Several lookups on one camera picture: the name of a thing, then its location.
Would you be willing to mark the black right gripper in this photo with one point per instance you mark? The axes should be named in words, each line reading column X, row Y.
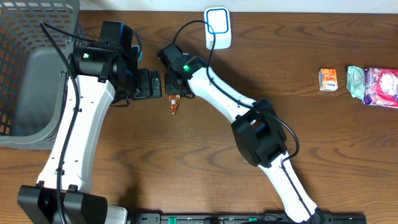
column 168, row 88

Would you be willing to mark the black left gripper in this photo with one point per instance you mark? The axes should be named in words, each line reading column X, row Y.
column 148, row 83

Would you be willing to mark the orange red snack sachet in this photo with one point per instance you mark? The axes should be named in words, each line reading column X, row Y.
column 174, row 103

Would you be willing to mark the small orange carton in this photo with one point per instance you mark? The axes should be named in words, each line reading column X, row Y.
column 327, row 79

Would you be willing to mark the teal snack wrapper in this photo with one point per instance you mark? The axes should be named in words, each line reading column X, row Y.
column 355, row 82

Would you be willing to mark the red purple snack packet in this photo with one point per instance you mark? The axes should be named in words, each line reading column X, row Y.
column 380, row 87

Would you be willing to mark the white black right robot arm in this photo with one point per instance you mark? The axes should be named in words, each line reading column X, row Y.
column 259, row 134

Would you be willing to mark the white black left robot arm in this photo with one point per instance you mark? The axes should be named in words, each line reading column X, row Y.
column 102, row 74

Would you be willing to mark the white barcode scanner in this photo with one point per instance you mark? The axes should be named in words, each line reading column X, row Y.
column 217, row 28

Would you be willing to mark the grey plastic mesh basket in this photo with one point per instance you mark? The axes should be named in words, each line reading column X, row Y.
column 33, row 81

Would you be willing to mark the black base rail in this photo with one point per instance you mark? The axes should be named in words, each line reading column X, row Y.
column 156, row 218

